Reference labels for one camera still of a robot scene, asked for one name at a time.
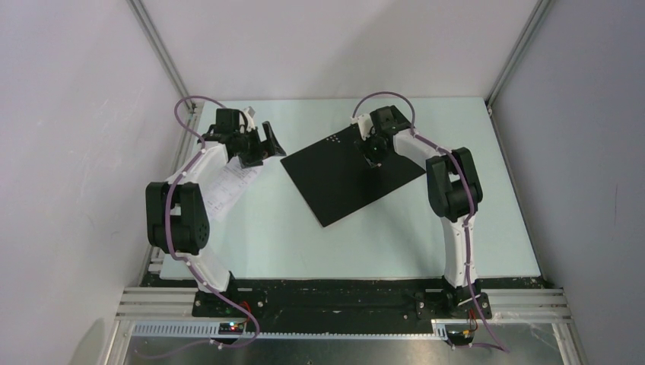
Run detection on left controller board with leds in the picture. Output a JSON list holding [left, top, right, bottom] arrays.
[[218, 322, 246, 335]]

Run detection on left aluminium corner post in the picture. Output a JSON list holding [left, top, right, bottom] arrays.
[[126, 0, 189, 98]]

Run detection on white printed paper files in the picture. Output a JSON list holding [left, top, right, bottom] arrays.
[[202, 157, 264, 221]]

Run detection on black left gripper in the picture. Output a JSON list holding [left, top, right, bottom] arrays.
[[234, 122, 285, 169]]

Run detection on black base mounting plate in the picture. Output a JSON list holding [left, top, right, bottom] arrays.
[[141, 275, 548, 335]]

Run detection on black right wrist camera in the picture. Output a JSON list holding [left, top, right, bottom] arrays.
[[370, 106, 411, 135]]

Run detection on red and black folder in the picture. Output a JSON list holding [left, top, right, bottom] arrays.
[[281, 125, 424, 227]]

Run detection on aluminium corner post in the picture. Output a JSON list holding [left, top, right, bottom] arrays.
[[485, 0, 555, 111], [126, 0, 189, 98]]

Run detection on aluminium front frame rail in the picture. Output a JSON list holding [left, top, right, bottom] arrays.
[[101, 279, 586, 364]]

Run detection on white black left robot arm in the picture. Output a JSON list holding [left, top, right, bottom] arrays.
[[145, 110, 286, 316]]

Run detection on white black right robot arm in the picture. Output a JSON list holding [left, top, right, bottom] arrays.
[[355, 127, 483, 318]]

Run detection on right aluminium corner post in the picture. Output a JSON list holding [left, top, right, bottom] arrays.
[[485, 0, 555, 111]]

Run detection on right controller board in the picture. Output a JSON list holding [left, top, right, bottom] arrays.
[[446, 330, 474, 348]]

